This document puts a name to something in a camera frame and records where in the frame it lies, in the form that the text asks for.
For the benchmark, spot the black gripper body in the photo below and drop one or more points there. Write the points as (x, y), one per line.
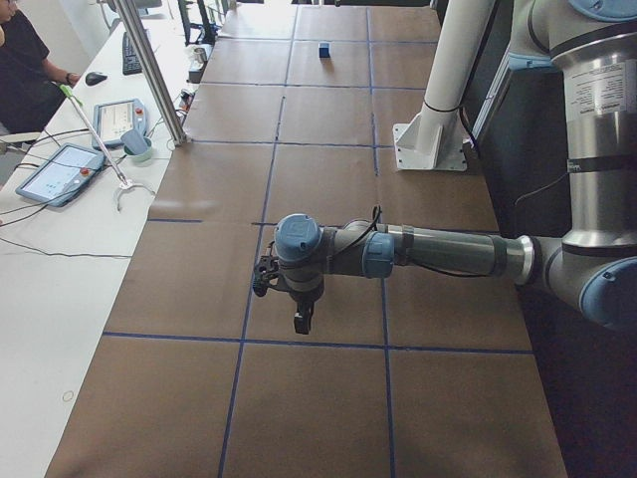
(304, 300)

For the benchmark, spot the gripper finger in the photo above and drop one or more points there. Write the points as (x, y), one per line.
(307, 322)
(299, 323)

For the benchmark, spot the blue block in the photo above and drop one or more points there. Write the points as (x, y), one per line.
(324, 50)

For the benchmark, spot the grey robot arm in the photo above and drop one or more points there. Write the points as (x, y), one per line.
(593, 266)

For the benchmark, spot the reacher grabber stick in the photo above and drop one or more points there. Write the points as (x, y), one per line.
(125, 184)

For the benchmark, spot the mint green tape roll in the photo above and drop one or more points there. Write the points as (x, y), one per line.
(144, 157)

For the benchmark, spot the light blue cup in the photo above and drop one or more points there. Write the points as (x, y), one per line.
(134, 142)

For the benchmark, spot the far blue teach pendant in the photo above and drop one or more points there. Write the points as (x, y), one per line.
(112, 120)

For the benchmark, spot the blue teach pendant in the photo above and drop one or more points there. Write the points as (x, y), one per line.
(112, 120)
(62, 176)

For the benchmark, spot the small metal cup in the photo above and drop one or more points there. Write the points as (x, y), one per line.
(199, 55)

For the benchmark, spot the near blue teach pendant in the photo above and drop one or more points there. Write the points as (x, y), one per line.
(62, 176)

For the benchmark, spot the black keyboard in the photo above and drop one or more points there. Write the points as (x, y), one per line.
(130, 62)

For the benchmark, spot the black computer mouse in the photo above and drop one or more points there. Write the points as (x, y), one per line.
(94, 78)

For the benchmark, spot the person in black shirt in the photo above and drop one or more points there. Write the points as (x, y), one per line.
(30, 82)

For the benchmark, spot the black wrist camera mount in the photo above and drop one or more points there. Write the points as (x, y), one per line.
(266, 273)

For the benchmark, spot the white camera pillar with base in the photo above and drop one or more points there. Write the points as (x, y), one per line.
(433, 139)

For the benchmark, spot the aluminium frame post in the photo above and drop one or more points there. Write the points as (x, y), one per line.
(128, 14)

